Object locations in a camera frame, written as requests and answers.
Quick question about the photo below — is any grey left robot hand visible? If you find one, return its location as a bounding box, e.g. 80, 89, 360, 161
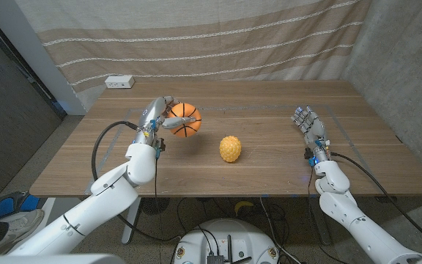
133, 95, 197, 147

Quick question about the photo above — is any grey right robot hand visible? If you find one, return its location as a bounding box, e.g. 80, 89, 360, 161
290, 106, 331, 164

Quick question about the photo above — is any orange toy basketball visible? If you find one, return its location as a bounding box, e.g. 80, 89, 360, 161
165, 102, 203, 139

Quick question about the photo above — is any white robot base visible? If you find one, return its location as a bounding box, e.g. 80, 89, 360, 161
173, 218, 281, 264

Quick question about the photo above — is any yellow bumpy toy fruit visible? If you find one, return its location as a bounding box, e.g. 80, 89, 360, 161
218, 135, 243, 164

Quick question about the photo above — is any white power strip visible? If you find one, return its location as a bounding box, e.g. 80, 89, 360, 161
104, 75, 136, 89

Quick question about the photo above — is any beige striped curtain backdrop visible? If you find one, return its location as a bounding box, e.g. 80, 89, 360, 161
15, 0, 373, 111

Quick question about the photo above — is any round black fan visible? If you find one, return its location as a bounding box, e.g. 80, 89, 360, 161
140, 197, 171, 216

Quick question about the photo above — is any grey table leg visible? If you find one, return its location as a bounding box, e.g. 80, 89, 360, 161
308, 197, 333, 246

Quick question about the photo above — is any yellow banana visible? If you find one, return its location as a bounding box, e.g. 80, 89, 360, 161
234, 199, 255, 216

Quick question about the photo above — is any white table leg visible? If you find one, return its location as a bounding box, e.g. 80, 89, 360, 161
121, 197, 142, 245

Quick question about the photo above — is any dark door panel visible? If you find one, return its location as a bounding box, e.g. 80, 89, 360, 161
0, 7, 67, 201

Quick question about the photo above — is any grey sneaker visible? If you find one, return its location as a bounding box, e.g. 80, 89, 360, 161
0, 208, 45, 254

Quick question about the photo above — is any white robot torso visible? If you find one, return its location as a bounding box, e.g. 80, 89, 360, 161
0, 253, 126, 264

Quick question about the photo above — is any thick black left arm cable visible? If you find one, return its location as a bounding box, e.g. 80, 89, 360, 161
91, 120, 182, 243

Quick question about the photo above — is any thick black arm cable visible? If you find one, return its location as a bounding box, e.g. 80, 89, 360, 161
91, 120, 182, 243
328, 151, 422, 253

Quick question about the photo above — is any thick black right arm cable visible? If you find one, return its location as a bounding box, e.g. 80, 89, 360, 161
328, 151, 422, 253

